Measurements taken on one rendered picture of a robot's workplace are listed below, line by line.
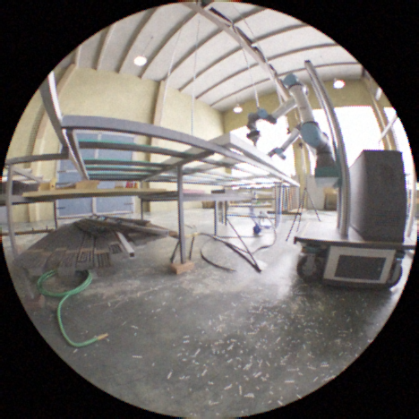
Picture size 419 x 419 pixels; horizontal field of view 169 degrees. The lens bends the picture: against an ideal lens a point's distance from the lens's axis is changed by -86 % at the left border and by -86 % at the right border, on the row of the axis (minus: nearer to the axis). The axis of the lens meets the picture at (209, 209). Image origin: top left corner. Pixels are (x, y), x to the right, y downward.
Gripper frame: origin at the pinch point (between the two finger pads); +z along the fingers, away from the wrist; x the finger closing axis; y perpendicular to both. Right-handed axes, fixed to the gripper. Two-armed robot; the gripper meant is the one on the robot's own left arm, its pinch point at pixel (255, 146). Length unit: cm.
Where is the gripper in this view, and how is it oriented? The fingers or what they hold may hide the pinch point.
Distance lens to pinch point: 117.7
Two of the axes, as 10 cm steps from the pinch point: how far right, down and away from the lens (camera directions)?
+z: 0.2, 10.0, 0.7
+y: 7.0, -0.6, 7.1
